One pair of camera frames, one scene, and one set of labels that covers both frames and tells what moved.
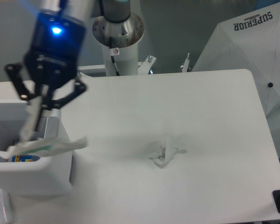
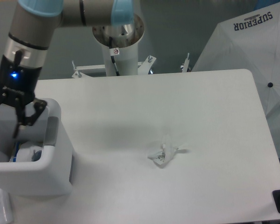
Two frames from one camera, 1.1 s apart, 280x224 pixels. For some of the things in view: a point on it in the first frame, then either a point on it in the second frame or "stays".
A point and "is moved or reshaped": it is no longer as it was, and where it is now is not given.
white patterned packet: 1,209 stays
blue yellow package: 24,158 → 36,155
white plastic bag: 29,145 is moved or reshaped
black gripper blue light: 54,56 → 19,81
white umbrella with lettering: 257,41 stays
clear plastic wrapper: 163,156 stays
